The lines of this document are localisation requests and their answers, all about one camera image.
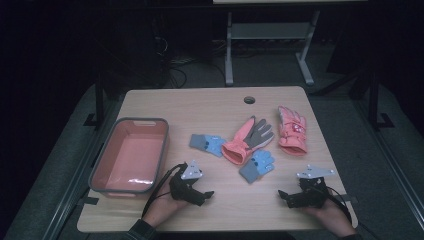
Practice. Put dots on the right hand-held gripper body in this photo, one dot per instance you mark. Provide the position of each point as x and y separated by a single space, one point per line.
313 195

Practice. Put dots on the person's right hand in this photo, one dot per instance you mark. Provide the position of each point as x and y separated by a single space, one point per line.
333 218

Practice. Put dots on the pink basin with grey rim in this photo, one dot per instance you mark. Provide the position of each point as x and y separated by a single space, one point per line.
133 160

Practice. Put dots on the pink glove with grey palm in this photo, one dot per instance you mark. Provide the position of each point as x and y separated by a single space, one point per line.
240 145

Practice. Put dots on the grey tape strip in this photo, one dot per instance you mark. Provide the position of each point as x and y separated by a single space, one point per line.
345 198
89 200

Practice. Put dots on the black stand post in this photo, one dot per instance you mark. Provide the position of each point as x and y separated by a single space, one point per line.
373 100
99 100

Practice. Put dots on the small blue knit glove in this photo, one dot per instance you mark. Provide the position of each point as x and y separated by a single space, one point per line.
258 165
210 145

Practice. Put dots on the pink glove with printed patch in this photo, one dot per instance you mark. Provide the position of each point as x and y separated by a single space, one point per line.
293 133

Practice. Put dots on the grey metal stand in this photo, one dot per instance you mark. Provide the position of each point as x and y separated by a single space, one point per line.
270 30

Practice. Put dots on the person's left hand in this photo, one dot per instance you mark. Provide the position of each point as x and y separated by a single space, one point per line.
161 208

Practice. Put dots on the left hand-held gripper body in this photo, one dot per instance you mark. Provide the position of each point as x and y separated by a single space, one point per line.
181 190

